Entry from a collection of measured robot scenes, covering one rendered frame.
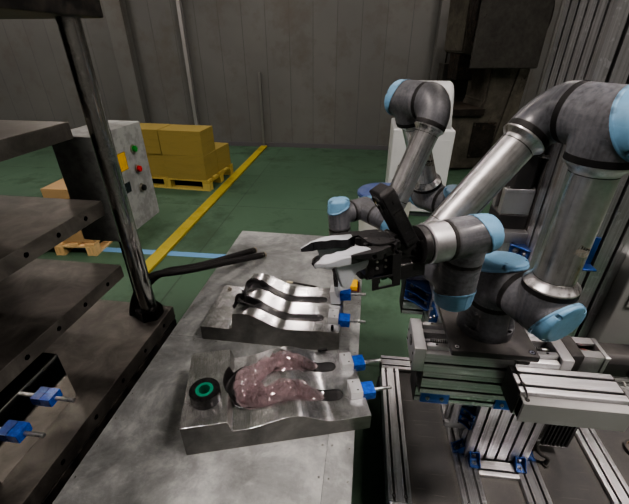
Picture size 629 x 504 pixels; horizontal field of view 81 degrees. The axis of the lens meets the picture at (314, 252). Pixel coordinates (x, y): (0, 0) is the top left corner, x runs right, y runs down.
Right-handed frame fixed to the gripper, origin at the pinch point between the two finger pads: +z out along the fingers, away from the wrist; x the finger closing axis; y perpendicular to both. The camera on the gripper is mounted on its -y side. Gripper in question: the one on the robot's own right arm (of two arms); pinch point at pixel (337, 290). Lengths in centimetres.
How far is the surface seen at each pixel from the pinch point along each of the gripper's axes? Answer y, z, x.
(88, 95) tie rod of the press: -67, -73, -15
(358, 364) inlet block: 8.7, 10.0, -28.6
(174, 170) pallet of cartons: -248, 17, 342
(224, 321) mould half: -40.3, 5.4, -13.9
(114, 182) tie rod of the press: -69, -47, -13
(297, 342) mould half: -13.0, 11.3, -17.2
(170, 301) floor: -142, 73, 106
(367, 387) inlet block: 11.6, 11.0, -37.1
